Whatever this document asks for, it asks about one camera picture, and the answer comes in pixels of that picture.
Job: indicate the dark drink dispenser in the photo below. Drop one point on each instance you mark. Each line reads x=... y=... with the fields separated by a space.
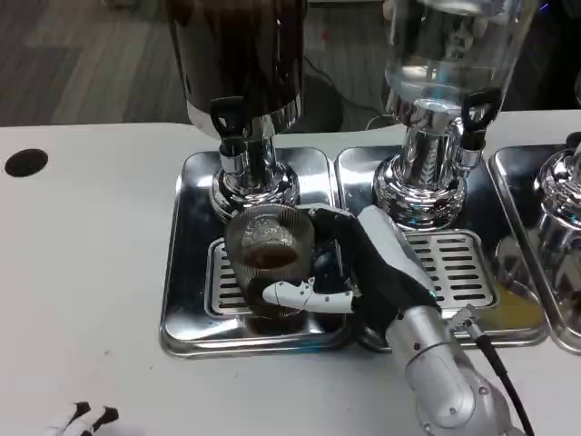
x=236 y=54

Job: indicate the slotted steel drip grid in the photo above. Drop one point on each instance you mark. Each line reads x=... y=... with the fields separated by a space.
x=458 y=272
x=222 y=281

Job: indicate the black dispenser tap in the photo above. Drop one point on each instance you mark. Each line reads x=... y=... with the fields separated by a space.
x=473 y=136
x=224 y=113

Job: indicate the steel drip tray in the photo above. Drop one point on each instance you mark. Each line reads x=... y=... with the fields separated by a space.
x=481 y=204
x=190 y=227
x=513 y=191

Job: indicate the clear drink dispenser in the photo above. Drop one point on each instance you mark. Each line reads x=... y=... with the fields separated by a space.
x=422 y=181

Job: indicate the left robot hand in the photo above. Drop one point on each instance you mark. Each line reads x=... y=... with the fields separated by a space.
x=81 y=418

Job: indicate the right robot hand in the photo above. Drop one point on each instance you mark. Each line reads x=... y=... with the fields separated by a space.
x=381 y=281

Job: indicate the chrome drink dispenser base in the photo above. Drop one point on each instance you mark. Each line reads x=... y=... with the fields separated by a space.
x=558 y=181

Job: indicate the black round counter hole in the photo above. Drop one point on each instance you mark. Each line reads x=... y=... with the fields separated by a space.
x=26 y=162

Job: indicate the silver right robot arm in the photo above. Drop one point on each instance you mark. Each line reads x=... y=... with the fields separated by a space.
x=436 y=363

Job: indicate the clear ribbed glass cup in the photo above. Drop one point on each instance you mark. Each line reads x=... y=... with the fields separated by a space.
x=258 y=281

